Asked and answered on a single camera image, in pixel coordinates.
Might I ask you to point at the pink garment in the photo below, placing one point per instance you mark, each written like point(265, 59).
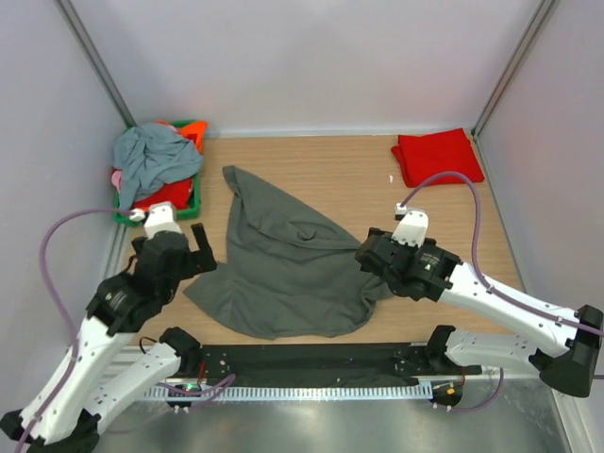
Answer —
point(116, 179)

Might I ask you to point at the orange t shirt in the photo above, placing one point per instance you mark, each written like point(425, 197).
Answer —
point(193, 131)

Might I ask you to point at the slotted white cable duct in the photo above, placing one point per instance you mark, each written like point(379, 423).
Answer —
point(421, 391)

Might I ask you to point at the dark grey t shirt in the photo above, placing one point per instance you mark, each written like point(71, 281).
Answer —
point(289, 271)

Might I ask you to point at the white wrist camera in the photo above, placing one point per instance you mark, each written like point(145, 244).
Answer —
point(412, 225)
point(156, 219)

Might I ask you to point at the red t shirt in basket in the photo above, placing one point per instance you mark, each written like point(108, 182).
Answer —
point(177, 193)

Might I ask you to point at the green plastic basket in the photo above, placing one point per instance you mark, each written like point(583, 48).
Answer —
point(194, 204)

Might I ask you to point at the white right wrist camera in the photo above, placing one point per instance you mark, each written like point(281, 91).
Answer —
point(412, 225)

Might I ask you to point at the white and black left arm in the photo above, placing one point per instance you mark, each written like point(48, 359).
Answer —
point(74, 407)

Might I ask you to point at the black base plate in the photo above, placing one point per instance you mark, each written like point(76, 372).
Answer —
point(320, 365)

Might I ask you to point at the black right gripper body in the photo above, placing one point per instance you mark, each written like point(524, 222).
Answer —
point(411, 249)

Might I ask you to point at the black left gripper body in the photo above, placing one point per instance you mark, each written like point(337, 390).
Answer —
point(188, 272)

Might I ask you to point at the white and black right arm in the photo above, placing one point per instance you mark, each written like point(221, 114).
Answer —
point(558, 345)

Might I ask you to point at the folded red t shirt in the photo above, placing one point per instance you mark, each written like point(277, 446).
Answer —
point(421, 157)

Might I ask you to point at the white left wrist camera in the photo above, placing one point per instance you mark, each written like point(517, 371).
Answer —
point(156, 219)

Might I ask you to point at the light blue t shirt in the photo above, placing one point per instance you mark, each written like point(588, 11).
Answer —
point(150, 156)

